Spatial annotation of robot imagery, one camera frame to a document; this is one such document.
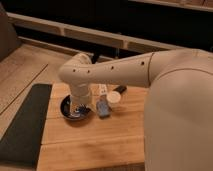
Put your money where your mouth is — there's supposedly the white cup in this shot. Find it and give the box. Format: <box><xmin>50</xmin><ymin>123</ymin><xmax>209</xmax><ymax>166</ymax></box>
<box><xmin>107</xmin><ymin>91</ymin><xmax>121</xmax><ymax>103</ymax></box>

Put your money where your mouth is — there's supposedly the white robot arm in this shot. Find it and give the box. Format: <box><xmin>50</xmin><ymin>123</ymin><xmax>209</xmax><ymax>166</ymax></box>
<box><xmin>59</xmin><ymin>49</ymin><xmax>213</xmax><ymax>171</ymax></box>

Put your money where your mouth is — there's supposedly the black cylindrical object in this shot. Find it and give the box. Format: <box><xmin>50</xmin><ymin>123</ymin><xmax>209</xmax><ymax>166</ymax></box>
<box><xmin>114</xmin><ymin>85</ymin><xmax>127</xmax><ymax>94</ymax></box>

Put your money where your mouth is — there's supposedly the dark ceramic bowl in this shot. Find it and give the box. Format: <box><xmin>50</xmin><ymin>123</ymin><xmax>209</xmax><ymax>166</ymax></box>
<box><xmin>60</xmin><ymin>95</ymin><xmax>91</xmax><ymax>121</ymax></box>

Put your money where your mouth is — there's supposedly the grey couch corner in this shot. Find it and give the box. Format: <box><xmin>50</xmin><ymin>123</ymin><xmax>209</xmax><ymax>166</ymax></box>
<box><xmin>0</xmin><ymin>3</ymin><xmax>21</xmax><ymax>62</ymax></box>

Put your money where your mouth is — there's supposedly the small white bottle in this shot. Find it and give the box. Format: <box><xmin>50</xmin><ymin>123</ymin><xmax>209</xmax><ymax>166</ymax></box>
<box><xmin>99</xmin><ymin>84</ymin><xmax>108</xmax><ymax>96</ymax></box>

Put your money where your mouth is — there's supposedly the dark green mat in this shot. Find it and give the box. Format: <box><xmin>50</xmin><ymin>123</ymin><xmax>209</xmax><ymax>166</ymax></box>
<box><xmin>0</xmin><ymin>84</ymin><xmax>52</xmax><ymax>167</ymax></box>

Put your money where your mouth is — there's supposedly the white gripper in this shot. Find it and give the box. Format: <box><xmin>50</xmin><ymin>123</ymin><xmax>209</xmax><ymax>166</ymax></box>
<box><xmin>69</xmin><ymin>84</ymin><xmax>92</xmax><ymax>111</ymax></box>

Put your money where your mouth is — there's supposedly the wooden cutting board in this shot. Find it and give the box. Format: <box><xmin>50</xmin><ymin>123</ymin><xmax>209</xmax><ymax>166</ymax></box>
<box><xmin>36</xmin><ymin>83</ymin><xmax>147</xmax><ymax>171</ymax></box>

